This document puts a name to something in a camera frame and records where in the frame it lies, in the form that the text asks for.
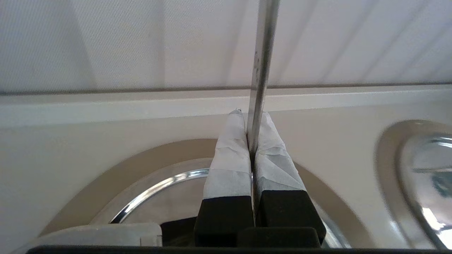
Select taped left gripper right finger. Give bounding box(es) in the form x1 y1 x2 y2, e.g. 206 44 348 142
254 112 327 244

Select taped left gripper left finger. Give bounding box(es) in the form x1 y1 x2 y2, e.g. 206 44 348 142
194 110 255 247

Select steel hinged pot lid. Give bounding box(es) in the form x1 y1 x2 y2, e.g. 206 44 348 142
397 132 452 249
21 157 350 247

